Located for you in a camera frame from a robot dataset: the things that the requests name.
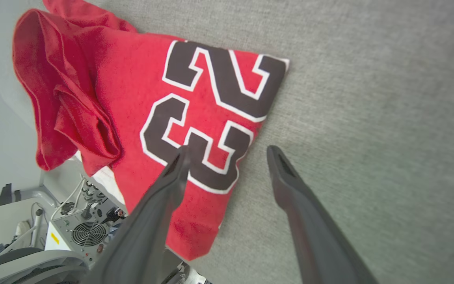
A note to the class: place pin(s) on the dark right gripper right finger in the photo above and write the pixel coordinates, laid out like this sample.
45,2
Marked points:
313,236

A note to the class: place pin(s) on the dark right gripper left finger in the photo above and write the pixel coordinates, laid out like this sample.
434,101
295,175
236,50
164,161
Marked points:
144,236

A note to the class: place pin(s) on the red Bulls 23 basketball jersey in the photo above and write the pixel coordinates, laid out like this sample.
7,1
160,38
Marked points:
132,79

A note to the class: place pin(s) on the grey curved robot base cover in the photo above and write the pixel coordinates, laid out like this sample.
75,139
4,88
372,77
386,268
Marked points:
34,266

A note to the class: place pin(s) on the white control box with fan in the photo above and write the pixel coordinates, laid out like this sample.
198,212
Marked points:
77,234

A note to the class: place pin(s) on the grey fabric sofa cushion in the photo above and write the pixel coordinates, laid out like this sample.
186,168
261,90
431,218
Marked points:
369,118

